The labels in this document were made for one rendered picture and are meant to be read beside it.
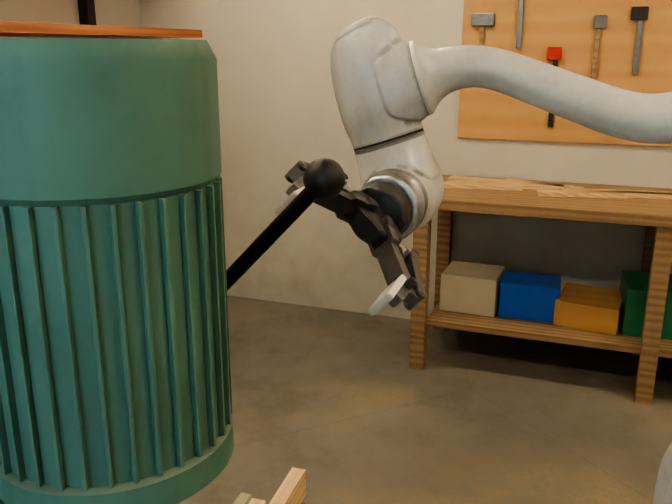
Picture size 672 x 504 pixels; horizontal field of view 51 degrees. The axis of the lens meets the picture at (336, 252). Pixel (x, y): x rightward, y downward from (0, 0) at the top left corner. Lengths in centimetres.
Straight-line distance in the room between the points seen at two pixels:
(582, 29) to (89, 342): 339
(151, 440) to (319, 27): 360
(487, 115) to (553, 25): 52
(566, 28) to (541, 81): 274
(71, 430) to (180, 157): 19
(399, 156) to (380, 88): 9
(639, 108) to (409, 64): 29
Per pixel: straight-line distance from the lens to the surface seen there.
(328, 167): 58
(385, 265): 79
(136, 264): 45
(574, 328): 348
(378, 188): 86
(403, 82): 95
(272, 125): 414
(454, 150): 382
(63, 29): 318
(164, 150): 44
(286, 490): 99
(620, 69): 370
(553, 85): 97
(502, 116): 374
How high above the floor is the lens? 150
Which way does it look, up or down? 16 degrees down
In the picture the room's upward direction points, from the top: straight up
